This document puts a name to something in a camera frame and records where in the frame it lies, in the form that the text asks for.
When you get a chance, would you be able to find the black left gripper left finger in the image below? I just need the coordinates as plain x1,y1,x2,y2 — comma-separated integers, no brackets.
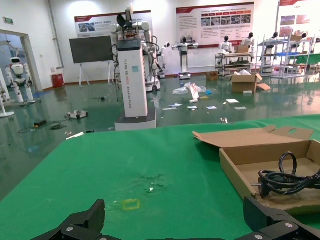
32,199,106,240

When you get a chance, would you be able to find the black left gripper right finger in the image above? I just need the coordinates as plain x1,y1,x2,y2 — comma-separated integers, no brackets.
234,196,320,240

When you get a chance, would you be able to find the black power cord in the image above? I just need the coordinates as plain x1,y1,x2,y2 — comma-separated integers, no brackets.
250,151,320,200

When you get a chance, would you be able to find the cardboard box with torn rim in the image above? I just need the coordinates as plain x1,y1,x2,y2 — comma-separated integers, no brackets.
192,125,320,216

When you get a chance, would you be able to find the large open cardboard box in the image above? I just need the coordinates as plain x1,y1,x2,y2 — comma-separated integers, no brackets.
230,73,272,94

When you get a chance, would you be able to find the green table cloth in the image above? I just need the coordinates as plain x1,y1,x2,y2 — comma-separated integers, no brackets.
0,114,320,240

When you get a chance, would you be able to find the white device on floor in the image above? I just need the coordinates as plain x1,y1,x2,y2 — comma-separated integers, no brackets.
65,109,89,120

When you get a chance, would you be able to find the white round stand base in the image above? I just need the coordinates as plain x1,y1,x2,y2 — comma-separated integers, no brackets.
0,82,15,118

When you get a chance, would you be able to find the tall white column robot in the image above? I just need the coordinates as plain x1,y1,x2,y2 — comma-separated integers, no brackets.
109,3,161,132

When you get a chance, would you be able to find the white upright carton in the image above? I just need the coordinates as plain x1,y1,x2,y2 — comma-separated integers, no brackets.
189,83,201,104

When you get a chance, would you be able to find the clear plastic bag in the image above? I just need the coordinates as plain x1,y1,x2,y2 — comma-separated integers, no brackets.
172,83,207,95

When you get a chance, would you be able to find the low metal shelf trolley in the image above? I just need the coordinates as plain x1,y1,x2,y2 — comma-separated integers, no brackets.
214,51,253,76

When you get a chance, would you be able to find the small white humanoid robot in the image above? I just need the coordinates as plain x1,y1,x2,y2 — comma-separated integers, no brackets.
4,56,36,106

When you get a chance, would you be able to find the grey metal shelf rack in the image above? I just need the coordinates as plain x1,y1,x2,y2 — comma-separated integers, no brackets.
257,33,314,79

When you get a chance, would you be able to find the black display screen on stand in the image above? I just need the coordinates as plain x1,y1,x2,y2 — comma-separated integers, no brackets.
69,35,115,87

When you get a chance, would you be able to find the white robot with spread arms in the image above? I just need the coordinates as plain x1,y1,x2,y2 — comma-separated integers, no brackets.
171,36,200,80

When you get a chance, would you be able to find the white wall pipe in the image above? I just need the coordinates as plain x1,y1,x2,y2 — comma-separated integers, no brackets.
48,0,65,70

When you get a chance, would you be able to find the wide red white wall poster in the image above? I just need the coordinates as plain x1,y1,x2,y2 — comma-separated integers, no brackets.
176,1,255,48

